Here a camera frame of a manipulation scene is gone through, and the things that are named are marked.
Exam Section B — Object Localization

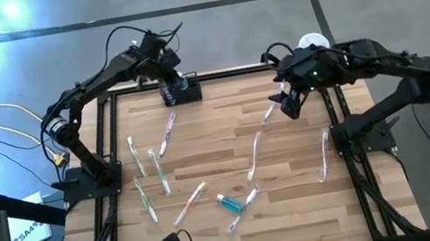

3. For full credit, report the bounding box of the clear plastic bag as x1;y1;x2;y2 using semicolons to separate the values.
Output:
220;186;267;235

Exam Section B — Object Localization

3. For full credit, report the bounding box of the pink toothbrush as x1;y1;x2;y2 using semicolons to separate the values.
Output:
239;130;270;183
310;126;339;183
151;111;184;159

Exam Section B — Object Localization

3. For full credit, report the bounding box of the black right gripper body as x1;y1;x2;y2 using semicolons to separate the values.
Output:
272;45;329;100

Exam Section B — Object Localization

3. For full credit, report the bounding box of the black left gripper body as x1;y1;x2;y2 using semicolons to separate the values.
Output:
142;45;185;82

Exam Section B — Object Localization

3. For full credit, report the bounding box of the white printed box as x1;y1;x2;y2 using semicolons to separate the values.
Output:
2;190;54;241

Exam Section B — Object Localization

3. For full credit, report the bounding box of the orange wrapped toothbrush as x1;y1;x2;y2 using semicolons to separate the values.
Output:
166;179;215;228

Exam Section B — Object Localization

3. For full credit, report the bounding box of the black wire basket holder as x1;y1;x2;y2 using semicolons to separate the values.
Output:
157;69;205;108

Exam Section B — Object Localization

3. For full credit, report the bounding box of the white wipes canister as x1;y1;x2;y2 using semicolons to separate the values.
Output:
295;30;332;54

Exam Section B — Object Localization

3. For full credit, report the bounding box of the black diagonal bar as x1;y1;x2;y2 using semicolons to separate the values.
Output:
0;178;70;238

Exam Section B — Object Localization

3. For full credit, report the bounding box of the green toothbrush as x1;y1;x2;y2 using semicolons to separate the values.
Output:
132;175;160;228
146;147;173;198
126;134;149;181

